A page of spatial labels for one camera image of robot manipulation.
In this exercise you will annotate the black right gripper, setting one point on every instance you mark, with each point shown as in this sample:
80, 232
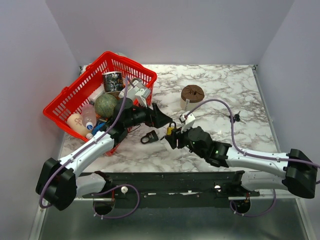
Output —
176, 134

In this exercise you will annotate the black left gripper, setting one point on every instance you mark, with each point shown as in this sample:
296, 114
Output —
152, 115

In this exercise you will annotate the yellow Opel padlock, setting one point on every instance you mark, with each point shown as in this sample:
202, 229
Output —
170, 128

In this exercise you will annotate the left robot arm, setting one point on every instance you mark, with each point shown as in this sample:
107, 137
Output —
61, 181

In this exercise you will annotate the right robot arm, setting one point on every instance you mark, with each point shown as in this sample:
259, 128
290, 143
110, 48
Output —
292, 171

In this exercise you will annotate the black headed key bunch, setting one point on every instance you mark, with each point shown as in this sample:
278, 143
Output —
236, 118

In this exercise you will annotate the black Kaijing padlock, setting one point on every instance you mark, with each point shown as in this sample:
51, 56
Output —
150, 137

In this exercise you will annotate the brown wrapped paper roll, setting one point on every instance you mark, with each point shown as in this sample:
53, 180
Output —
191, 96

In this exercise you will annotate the green glitter ball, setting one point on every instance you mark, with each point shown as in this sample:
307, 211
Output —
105, 104

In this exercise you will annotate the dark printed can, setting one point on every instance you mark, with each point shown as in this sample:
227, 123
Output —
112, 81

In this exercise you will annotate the white small box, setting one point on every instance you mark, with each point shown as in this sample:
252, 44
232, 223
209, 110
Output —
96, 93

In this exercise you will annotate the clear plastic bottle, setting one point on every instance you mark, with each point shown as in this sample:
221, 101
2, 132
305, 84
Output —
89, 118

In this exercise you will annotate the red plastic basket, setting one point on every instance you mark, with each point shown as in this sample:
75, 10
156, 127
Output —
72, 98

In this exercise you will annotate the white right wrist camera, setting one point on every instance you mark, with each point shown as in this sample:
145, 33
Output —
187, 119

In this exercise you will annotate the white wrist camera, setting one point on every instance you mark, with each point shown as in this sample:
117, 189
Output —
138, 92
187, 119

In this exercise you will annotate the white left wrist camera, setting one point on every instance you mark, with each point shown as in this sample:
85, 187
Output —
138, 92

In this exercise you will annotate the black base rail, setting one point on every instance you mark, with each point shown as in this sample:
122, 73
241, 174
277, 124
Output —
164, 190

